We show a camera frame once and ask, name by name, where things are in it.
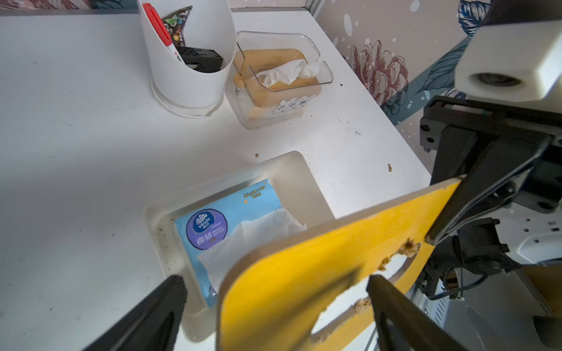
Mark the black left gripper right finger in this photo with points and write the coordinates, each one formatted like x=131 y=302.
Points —
x=400 y=324

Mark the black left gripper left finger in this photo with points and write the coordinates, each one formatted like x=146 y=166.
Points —
x=152 y=325

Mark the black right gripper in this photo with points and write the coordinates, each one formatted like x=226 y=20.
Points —
x=504 y=153

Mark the blue white tissue pack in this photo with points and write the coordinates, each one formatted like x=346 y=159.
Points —
x=219 y=234

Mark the yellow plastic lid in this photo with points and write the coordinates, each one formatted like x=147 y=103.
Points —
x=273 y=296

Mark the white rectangular bin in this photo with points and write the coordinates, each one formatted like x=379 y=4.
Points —
x=298 y=191

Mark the bamboo tissue box lid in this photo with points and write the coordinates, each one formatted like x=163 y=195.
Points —
x=249 y=63

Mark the clear plastic tissue box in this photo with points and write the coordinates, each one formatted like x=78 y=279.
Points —
x=253 y=117

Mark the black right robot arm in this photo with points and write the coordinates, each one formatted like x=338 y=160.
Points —
x=474 y=245

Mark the white pen holder cup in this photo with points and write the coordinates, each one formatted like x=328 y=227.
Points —
x=181 y=89

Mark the black clip in cup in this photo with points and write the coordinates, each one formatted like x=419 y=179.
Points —
x=201 y=60

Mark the red marker pen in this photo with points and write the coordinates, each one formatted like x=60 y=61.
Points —
x=169 y=29

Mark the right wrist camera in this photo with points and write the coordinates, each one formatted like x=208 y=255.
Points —
x=517 y=64

